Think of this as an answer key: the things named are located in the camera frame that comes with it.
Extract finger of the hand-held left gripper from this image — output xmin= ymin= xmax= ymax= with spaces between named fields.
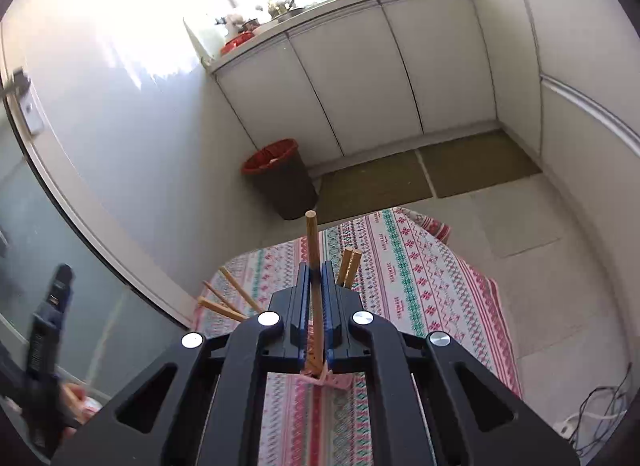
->
xmin=47 ymin=263 xmax=76 ymax=319

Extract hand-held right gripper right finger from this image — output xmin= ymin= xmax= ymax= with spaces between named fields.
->
xmin=321 ymin=262 xmax=581 ymax=466

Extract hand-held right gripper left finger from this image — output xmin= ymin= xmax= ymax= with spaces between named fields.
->
xmin=50 ymin=262 xmax=311 ymax=466

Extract pink perforated plastic basket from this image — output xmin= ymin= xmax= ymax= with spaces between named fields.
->
xmin=300 ymin=363 xmax=353 ymax=392

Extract person's left hand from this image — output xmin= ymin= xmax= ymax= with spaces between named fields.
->
xmin=60 ymin=382 xmax=103 ymax=429

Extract frosted glass sliding door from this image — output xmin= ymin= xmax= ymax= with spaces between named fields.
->
xmin=0 ymin=20 xmax=211 ymax=447

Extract patterned striped tablecloth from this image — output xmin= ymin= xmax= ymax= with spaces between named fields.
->
xmin=192 ymin=207 xmax=523 ymax=466

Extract brown trash bin red liner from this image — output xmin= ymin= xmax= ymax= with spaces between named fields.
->
xmin=240 ymin=139 xmax=320 ymax=221

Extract green floor mat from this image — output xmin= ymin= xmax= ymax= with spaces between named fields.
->
xmin=417 ymin=128 xmax=543 ymax=199
xmin=314 ymin=150 xmax=435 ymax=224

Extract white power strip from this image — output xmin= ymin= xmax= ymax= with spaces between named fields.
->
xmin=552 ymin=413 xmax=626 ymax=439

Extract red bowl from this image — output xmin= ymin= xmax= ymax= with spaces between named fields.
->
xmin=220 ymin=32 xmax=256 ymax=56

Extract white kitchen cabinets with drawers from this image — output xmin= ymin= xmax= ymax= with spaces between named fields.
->
xmin=467 ymin=0 xmax=640 ymax=327

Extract door handle lock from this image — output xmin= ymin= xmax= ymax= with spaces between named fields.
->
xmin=2 ymin=68 xmax=46 ymax=137

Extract black cables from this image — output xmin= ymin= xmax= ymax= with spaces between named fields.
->
xmin=570 ymin=366 xmax=633 ymax=454

